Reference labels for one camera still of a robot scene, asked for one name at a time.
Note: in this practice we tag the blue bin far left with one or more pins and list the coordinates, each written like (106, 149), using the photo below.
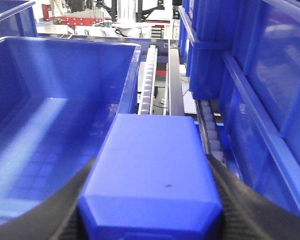
(17, 18)

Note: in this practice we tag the blue bins right stack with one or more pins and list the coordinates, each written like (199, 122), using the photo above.
(243, 61)

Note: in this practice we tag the blue bin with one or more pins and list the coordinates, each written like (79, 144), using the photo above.
(17, 18)
(58, 99)

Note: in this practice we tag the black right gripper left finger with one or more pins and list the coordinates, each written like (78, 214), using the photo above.
(56, 218)

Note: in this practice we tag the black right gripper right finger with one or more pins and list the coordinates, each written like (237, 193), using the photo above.
(246, 214)

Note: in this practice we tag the white roller track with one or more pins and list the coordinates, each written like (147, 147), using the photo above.
(148, 82)

